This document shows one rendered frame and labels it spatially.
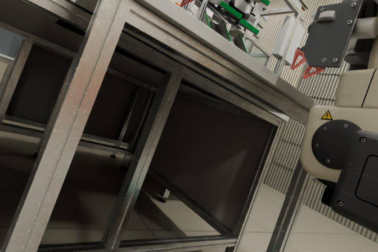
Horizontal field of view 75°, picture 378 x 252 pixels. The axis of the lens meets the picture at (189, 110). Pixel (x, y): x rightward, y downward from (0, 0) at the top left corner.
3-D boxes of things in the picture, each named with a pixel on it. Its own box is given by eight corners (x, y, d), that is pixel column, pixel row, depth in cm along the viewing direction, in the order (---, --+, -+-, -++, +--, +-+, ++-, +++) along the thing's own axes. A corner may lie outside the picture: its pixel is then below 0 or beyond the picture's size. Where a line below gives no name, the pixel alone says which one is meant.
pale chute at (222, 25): (228, 59, 114) (234, 52, 112) (206, 46, 108) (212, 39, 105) (218, 26, 132) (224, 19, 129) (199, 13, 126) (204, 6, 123)
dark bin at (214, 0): (239, 19, 116) (248, 5, 114) (219, 5, 110) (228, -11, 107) (217, 8, 139) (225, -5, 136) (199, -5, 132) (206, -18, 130)
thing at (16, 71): (203, 180, 304) (228, 116, 306) (-19, 147, 164) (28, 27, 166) (185, 169, 333) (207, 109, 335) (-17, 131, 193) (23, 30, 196)
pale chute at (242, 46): (246, 71, 124) (252, 66, 121) (227, 61, 117) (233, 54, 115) (234, 39, 142) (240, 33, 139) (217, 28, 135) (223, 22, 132)
